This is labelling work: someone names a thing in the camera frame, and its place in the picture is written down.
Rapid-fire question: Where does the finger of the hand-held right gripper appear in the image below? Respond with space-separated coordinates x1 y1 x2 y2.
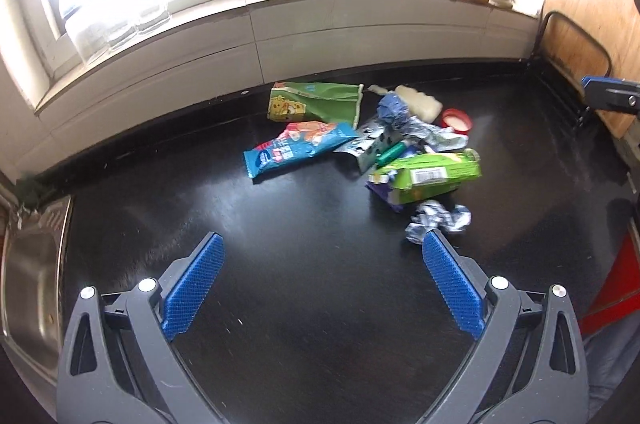
581 75 640 115

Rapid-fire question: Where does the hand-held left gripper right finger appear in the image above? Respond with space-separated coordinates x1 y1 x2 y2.
417 228 589 424

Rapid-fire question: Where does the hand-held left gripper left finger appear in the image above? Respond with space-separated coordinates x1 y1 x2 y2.
56 231 236 424

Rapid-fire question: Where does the purple tube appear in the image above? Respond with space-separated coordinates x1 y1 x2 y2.
365 181 406 211

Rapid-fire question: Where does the green carton box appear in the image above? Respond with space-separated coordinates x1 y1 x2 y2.
368 149 482 207

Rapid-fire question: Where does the green marker pen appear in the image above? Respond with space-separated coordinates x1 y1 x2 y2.
376 141 416 167

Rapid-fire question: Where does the silver foil wrapper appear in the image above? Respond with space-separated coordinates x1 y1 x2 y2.
400 116 471 153

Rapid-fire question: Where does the red lid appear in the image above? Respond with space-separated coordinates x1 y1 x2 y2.
441 108 473 134

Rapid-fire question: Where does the red cloth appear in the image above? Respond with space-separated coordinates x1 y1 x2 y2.
580 224 640 332

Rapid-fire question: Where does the blue snack bag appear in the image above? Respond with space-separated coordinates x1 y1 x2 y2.
243 121 358 179

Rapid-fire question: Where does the blue foil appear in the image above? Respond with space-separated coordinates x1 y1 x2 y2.
376 93 416 130

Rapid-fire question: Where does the green snack bag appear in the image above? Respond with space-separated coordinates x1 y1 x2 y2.
267 81 364 130

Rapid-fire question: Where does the wooden board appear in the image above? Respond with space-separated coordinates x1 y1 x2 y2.
542 0 640 140

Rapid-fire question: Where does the steel sink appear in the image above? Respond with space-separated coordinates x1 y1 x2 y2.
0 196 73 385

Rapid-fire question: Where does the grey clothing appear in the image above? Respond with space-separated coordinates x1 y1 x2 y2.
582 314 640 410

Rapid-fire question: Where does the black wire rack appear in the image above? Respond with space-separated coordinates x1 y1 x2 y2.
530 11 613 130

